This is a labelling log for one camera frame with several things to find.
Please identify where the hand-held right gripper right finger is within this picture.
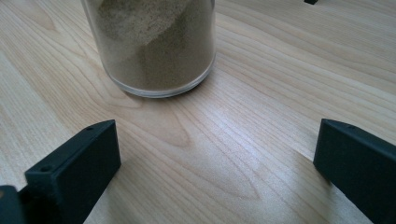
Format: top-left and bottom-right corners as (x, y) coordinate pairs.
(313, 119), (396, 224)

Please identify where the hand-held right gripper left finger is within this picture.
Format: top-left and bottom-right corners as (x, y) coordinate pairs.
(18, 119), (121, 224)

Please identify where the clear jar with white lid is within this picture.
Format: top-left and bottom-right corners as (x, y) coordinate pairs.
(79, 0), (217, 99)

